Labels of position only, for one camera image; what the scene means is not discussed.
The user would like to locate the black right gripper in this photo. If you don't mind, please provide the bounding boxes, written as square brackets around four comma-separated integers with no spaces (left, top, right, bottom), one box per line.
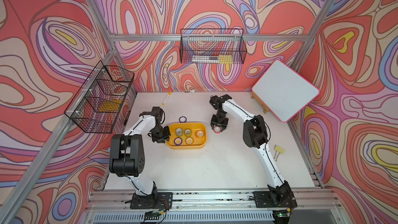
[210,110,229,131]

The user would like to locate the red tape roll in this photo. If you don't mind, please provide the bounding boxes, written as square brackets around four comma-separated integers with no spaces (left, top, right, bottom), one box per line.
[213,126,222,134]

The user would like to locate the clear grey tape roll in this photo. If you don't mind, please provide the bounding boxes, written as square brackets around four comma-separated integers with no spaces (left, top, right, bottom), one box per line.
[175,128,184,137]

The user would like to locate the purple tape roll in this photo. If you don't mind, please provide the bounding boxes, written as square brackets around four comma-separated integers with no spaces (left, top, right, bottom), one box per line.
[174,137,183,146]
[179,116,187,123]

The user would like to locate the yellow plastic storage box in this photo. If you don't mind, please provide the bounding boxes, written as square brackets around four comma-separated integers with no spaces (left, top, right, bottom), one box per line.
[166,122,207,149]

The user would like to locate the orange tape roll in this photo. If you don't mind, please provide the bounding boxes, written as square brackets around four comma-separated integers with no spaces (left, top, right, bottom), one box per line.
[195,130,205,139]

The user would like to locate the yellow-green tape roll table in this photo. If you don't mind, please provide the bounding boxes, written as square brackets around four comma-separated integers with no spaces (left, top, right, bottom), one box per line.
[184,129,192,137]

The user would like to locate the yellow-orange tape roll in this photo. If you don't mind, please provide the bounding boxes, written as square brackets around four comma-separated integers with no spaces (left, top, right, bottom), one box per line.
[186,137,194,145]

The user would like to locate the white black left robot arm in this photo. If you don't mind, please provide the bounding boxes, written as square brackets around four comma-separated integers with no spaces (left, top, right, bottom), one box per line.
[108,107,171,198]

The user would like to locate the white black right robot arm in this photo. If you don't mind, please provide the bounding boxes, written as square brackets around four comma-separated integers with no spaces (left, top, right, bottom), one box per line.
[209,94,297,209]

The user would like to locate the yellow white marker pen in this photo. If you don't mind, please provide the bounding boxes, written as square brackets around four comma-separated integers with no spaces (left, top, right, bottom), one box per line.
[162,92,172,105]

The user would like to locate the wooden board easel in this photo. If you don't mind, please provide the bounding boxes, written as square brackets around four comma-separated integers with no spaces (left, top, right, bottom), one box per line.
[251,92,271,114]

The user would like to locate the yellow block in left basket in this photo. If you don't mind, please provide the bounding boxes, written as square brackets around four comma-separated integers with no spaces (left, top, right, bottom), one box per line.
[97,100,122,113]

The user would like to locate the items in back basket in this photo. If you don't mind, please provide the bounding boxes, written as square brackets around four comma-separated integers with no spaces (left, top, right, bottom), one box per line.
[191,55,234,64]

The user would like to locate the yellow binder clip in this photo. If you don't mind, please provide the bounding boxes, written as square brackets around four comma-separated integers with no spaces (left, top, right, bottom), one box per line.
[274,145,285,161]

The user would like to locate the white board pink edge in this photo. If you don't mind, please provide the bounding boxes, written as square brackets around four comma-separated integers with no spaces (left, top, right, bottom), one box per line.
[252,61,320,122]

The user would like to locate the green circuit board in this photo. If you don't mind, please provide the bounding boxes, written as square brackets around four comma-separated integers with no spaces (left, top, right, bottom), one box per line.
[144,211,164,220]

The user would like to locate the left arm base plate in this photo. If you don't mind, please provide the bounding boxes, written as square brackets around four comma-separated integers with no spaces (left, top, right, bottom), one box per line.
[125,192,173,210]

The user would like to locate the black wire basket left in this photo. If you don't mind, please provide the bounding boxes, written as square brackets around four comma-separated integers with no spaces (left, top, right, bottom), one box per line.
[64,61,135,134]

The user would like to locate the black wire basket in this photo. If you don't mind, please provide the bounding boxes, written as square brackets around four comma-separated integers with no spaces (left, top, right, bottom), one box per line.
[64,61,135,134]
[179,28,247,64]

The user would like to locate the black wire basket back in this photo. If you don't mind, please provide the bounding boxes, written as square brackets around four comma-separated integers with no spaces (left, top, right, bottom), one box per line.
[179,28,247,64]

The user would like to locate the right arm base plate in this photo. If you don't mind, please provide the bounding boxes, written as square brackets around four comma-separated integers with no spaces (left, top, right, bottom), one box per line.
[252,191,297,209]

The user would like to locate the aluminium frame post left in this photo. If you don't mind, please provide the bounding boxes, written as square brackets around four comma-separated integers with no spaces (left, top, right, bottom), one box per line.
[86,0,126,69]

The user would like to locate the aluminium frame post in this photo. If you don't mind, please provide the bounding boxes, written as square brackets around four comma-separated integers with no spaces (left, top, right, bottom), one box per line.
[291,0,336,72]
[86,0,126,69]

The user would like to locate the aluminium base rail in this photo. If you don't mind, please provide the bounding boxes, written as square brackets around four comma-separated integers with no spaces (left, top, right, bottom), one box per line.
[80,188,351,224]

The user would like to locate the aluminium frame post right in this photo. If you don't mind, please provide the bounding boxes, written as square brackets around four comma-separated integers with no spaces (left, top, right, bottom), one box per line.
[291,0,336,72]

